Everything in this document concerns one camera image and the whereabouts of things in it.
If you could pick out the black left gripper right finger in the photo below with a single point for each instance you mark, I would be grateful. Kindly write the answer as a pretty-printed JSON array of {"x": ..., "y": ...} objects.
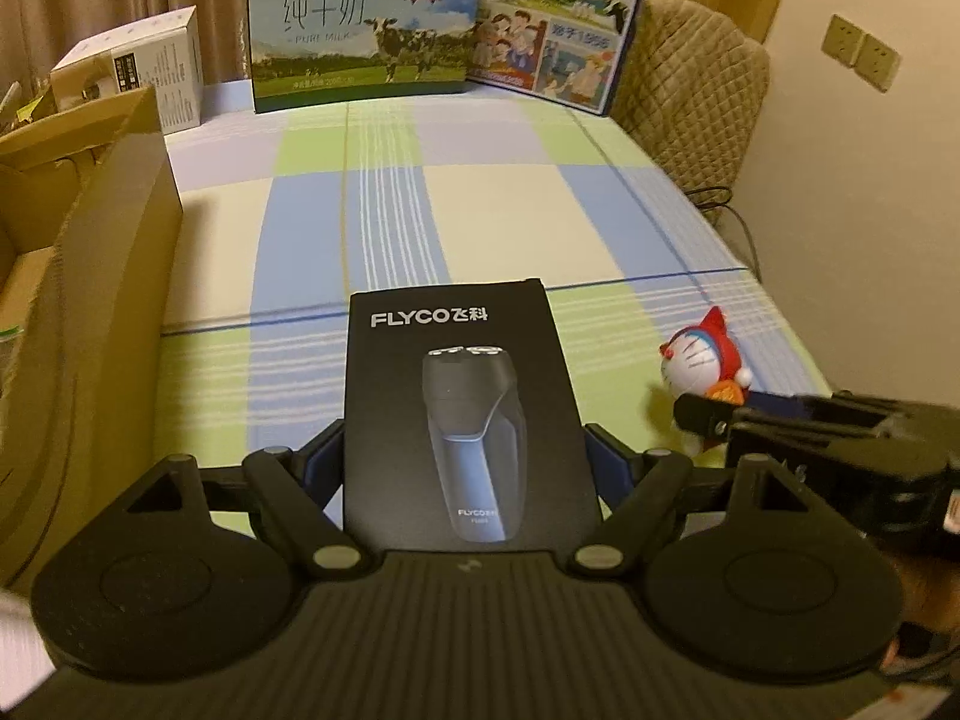
[{"x": 640, "y": 490}]

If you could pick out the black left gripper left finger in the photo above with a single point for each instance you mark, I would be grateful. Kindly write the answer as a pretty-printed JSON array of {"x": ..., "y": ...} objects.
[{"x": 289, "y": 490}]

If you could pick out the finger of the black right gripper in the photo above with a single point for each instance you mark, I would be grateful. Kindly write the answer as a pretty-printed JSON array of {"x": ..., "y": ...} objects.
[
  {"x": 840, "y": 405},
  {"x": 714, "y": 418}
]

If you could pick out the red doraemon plush toy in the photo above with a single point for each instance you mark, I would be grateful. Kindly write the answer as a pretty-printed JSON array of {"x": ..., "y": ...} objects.
[{"x": 702, "y": 359}]

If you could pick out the black shaver box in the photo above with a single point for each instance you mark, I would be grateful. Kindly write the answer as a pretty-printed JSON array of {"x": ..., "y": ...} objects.
[{"x": 461, "y": 428}]

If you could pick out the right hand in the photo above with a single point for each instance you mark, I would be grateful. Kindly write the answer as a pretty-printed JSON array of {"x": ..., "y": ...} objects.
[{"x": 931, "y": 588}]

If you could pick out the plaid bed sheet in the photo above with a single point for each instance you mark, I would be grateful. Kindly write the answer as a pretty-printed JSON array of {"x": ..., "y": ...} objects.
[{"x": 290, "y": 213}]

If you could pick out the quilted beige cover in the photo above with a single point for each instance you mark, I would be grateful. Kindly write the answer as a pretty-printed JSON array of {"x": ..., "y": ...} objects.
[{"x": 689, "y": 93}]

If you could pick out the brown cardboard box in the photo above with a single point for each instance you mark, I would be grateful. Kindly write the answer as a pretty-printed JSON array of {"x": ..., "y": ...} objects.
[{"x": 90, "y": 220}]

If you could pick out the blue cartoon milk box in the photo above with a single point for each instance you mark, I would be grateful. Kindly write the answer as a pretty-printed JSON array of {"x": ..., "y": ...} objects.
[{"x": 565, "y": 51}]

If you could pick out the white printed box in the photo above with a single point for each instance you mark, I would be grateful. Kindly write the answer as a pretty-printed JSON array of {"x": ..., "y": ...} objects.
[{"x": 161, "y": 51}]

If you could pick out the green milk carton box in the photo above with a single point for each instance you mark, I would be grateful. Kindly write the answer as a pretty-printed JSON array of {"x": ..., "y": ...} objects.
[{"x": 306, "y": 52}]

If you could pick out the double wall socket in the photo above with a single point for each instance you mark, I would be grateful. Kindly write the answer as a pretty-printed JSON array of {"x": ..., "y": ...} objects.
[{"x": 871, "y": 59}]

